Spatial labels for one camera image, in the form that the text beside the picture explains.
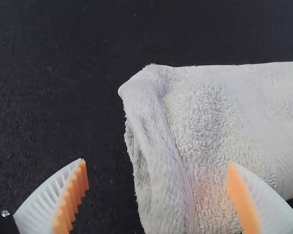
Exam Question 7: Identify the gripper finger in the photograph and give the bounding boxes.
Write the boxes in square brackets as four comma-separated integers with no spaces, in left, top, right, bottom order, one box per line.
[226,162,293,234]
[0,157,90,234]

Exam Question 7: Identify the pale towel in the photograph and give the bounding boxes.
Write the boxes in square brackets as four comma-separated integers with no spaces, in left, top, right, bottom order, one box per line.
[117,60,293,234]

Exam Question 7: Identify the black mat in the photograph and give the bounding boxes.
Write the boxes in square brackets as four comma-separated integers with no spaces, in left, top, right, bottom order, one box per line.
[0,0,293,234]

